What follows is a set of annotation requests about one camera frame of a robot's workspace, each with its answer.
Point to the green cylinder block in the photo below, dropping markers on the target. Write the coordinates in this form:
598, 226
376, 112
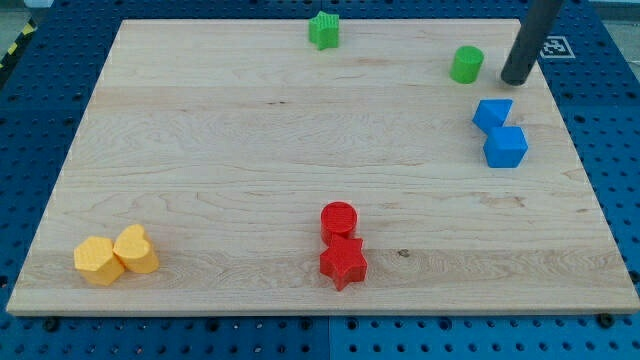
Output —
466, 64

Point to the red star block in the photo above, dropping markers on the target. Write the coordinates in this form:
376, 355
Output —
343, 261

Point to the green star block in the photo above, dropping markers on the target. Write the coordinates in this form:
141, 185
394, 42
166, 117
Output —
323, 30

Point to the red cylinder block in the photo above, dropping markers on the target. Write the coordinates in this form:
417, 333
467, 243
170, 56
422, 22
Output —
338, 218

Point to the light wooden board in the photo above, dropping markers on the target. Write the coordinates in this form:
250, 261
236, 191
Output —
225, 139

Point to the blue triangle block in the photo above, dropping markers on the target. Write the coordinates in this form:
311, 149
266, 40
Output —
492, 113

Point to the blue cube block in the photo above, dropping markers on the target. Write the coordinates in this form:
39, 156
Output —
505, 147

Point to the yellow heart block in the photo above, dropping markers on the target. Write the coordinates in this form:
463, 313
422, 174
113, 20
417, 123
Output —
135, 250

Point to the yellow hexagon block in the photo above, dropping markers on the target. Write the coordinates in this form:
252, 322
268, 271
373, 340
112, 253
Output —
95, 260

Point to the white fiducial marker tag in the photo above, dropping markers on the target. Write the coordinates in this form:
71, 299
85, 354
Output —
556, 47

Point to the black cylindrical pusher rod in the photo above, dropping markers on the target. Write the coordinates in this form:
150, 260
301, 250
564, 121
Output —
529, 41

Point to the yellow black hazard tape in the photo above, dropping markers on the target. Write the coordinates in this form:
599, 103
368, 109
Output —
19, 44

